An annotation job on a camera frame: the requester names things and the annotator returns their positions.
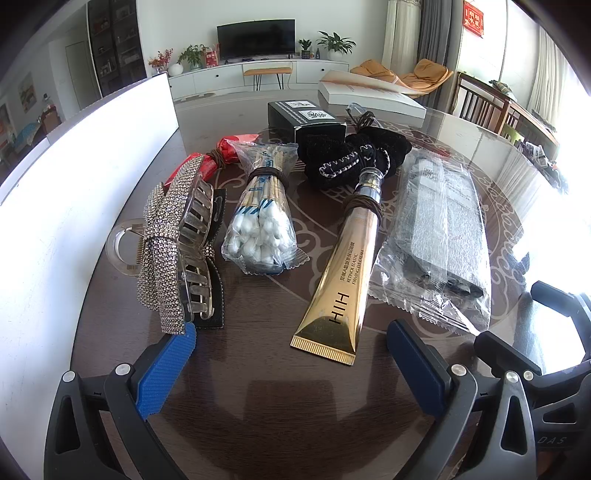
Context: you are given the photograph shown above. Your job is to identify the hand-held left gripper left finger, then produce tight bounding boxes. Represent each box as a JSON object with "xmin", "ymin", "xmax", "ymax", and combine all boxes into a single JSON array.
[{"xmin": 44, "ymin": 322, "xmax": 197, "ymax": 480}]

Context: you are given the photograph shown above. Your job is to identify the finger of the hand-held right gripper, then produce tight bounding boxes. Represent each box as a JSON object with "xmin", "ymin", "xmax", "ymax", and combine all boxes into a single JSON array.
[
  {"xmin": 531, "ymin": 281, "xmax": 591, "ymax": 352},
  {"xmin": 475, "ymin": 331, "xmax": 543, "ymax": 377}
]

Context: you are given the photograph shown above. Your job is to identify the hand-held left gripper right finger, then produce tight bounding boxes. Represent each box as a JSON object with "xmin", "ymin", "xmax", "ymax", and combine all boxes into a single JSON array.
[{"xmin": 387, "ymin": 318, "xmax": 536, "ymax": 480}]

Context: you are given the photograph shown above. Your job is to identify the gold cream tube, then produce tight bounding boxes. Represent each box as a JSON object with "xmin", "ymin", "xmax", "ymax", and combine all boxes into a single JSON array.
[{"xmin": 291, "ymin": 168, "xmax": 384, "ymax": 366}]

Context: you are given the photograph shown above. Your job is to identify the rhinestone bow hair claw clip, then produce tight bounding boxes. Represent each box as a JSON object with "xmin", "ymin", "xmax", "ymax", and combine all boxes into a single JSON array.
[{"xmin": 106, "ymin": 154, "xmax": 226, "ymax": 335}]

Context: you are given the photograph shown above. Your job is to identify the grey item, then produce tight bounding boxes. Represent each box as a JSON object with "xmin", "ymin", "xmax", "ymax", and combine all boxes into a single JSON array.
[{"xmin": 373, "ymin": 148, "xmax": 491, "ymax": 335}]

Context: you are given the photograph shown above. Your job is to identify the cotton swab packet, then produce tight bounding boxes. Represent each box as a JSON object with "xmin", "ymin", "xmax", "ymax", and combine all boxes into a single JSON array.
[{"xmin": 222, "ymin": 141, "xmax": 309, "ymax": 277}]

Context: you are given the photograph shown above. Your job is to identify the black knit cloth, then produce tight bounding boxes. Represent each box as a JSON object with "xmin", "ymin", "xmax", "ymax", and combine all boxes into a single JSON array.
[{"xmin": 300, "ymin": 124, "xmax": 413, "ymax": 188}]

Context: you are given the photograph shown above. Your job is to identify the white board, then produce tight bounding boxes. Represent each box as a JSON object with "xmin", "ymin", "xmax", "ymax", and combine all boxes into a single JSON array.
[{"xmin": 0, "ymin": 71, "xmax": 180, "ymax": 462}]

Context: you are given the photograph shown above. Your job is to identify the wooden chair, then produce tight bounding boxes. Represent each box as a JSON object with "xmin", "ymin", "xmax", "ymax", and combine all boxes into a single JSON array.
[{"xmin": 455, "ymin": 71, "xmax": 561, "ymax": 153}]

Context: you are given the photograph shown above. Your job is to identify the red foil packet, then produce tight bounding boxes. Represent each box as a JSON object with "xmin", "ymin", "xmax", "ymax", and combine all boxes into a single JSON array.
[{"xmin": 187, "ymin": 134, "xmax": 260, "ymax": 183}]

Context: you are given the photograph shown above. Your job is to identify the orange lounge chair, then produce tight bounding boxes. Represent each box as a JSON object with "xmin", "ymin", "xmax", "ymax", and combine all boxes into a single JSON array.
[{"xmin": 350, "ymin": 58, "xmax": 454, "ymax": 95}]

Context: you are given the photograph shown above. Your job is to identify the white flat box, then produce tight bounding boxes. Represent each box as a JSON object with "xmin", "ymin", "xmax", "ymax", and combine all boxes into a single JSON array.
[{"xmin": 318, "ymin": 70, "xmax": 426, "ymax": 121}]

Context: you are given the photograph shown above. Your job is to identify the black box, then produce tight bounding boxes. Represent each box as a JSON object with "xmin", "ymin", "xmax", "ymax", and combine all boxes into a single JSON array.
[{"xmin": 268, "ymin": 99, "xmax": 347, "ymax": 146}]

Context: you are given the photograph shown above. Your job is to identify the white television cabinet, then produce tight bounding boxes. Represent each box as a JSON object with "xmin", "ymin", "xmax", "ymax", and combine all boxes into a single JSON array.
[{"xmin": 167, "ymin": 59, "xmax": 352, "ymax": 100}]

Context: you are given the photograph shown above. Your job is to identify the grey and white curtain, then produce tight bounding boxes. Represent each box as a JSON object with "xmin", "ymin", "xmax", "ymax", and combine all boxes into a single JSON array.
[{"xmin": 382, "ymin": 0, "xmax": 458, "ymax": 75}]

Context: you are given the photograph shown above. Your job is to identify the red flower plant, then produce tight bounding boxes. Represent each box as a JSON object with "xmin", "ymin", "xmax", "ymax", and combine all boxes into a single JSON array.
[{"xmin": 148, "ymin": 48, "xmax": 184, "ymax": 77}]

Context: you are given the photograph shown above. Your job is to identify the orange padded stool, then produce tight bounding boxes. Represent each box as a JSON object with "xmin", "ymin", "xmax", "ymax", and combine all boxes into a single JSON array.
[{"xmin": 243, "ymin": 67, "xmax": 293, "ymax": 92}]

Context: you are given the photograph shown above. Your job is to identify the large leafy potted plant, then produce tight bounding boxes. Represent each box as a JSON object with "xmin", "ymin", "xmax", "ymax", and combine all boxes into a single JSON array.
[{"xmin": 318, "ymin": 31, "xmax": 356, "ymax": 61}]

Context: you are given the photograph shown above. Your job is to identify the dark display cabinet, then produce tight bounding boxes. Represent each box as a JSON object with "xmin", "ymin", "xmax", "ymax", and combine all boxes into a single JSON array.
[{"xmin": 88, "ymin": 0, "xmax": 141, "ymax": 97}]

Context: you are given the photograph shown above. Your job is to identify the black television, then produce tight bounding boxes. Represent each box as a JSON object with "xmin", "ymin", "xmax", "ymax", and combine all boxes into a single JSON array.
[{"xmin": 217, "ymin": 19, "xmax": 296, "ymax": 62}]

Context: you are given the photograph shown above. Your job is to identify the red wall hanging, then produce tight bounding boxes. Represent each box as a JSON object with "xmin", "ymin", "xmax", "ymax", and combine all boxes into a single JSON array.
[{"xmin": 463, "ymin": 0, "xmax": 485, "ymax": 38}]

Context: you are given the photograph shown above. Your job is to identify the framed wall picture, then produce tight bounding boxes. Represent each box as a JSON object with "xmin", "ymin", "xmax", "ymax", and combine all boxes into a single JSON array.
[{"xmin": 18, "ymin": 74, "xmax": 37, "ymax": 106}]

